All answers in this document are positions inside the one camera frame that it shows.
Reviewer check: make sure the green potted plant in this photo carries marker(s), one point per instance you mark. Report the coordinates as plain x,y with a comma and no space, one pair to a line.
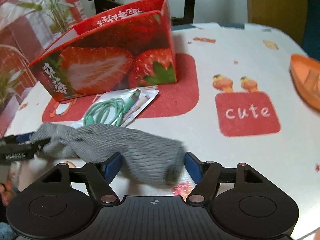
56,12

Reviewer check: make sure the cartoon print tablecloth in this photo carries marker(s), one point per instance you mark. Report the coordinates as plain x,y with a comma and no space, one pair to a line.
234,103

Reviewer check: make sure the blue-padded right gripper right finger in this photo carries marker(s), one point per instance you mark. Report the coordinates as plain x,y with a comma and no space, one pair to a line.
206,177

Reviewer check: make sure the wooden door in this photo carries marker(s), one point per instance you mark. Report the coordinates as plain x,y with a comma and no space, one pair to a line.
288,16

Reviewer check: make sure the red strawberry cardboard box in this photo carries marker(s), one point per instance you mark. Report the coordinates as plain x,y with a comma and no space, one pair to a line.
125,47

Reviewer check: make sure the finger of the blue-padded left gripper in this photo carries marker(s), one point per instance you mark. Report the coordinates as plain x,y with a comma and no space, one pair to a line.
22,137
37,145

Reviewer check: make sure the orange plastic object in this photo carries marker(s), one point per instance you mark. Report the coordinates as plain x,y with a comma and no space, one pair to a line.
304,71

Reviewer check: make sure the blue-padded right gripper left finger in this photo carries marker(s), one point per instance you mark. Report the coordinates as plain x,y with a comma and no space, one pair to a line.
99,177

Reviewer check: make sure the person's left hand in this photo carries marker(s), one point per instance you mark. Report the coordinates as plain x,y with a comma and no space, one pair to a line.
8,192

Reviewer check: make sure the grey knitted cloth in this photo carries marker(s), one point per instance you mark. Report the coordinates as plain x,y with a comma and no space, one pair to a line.
148,158

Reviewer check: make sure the red white curtain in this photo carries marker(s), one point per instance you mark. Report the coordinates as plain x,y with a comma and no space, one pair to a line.
24,36

